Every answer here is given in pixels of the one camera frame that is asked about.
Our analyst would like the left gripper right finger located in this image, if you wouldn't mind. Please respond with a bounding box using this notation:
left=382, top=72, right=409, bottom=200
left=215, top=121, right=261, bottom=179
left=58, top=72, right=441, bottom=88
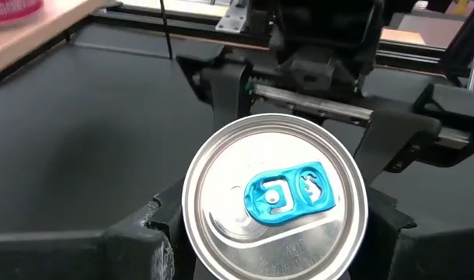
left=349, top=186, right=416, bottom=280

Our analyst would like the wooden shelf with black legs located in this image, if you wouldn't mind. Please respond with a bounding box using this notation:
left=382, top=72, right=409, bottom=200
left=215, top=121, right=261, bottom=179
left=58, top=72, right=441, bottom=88
left=0, top=0, right=174, bottom=89

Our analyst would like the blue silver Red Bull can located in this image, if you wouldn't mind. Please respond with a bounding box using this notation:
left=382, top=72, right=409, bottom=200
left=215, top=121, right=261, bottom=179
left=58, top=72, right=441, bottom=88
left=181, top=112, right=369, bottom=280

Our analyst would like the red Fanta strawberry can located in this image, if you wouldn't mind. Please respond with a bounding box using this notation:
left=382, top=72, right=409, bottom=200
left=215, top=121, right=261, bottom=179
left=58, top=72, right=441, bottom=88
left=0, top=0, right=44, bottom=28

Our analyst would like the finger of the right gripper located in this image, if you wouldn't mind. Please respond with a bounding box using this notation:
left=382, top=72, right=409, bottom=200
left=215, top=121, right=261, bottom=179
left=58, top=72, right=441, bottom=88
left=353, top=83, right=474, bottom=186
left=176, top=54, right=253, bottom=131

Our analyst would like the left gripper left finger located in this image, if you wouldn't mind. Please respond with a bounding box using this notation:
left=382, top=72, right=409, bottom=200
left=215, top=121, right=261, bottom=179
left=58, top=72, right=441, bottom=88
left=145, top=180, right=195, bottom=280

